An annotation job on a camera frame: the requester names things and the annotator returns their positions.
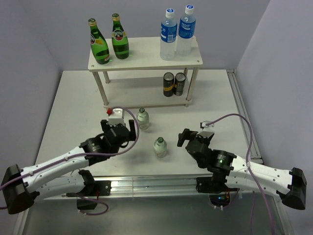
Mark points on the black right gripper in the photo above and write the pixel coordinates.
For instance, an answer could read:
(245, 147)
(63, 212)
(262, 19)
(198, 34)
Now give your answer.
(188, 134)

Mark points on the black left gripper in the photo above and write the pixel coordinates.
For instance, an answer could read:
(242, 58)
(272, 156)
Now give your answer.
(131, 136)

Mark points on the clear glass bottle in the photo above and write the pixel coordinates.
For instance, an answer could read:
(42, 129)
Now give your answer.
(143, 119)
(160, 147)

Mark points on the green glass bottle red label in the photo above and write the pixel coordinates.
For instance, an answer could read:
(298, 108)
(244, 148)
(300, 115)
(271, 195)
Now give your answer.
(120, 41)

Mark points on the green glass bottle yellow label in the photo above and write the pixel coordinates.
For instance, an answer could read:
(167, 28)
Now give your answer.
(98, 44)

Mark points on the blue label water bottle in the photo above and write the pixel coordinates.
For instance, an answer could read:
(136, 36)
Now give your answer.
(168, 34)
(186, 31)

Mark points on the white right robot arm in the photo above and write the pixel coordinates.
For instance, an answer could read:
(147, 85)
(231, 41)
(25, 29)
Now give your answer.
(231, 172)

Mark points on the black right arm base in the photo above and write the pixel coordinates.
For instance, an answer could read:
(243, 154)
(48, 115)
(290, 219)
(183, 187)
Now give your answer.
(207, 185)

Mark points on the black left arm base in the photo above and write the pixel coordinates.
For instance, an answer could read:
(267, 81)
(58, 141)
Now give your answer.
(89, 197)

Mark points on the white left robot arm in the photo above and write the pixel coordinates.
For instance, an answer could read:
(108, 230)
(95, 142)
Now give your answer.
(66, 173)

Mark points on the white two-tier shelf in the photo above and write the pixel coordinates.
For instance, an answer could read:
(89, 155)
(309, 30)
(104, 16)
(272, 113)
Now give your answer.
(137, 81)

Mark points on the black can right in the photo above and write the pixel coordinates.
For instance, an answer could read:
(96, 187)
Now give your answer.
(179, 83)

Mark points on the black can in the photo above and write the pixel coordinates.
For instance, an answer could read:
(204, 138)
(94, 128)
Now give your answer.
(168, 83)
(179, 83)

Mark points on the black can left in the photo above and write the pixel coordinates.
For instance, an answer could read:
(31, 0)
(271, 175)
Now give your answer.
(168, 83)

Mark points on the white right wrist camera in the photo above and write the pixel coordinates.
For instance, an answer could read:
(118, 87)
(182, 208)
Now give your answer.
(207, 129)

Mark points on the aluminium rail frame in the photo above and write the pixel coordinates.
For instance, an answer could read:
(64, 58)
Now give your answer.
(157, 196)

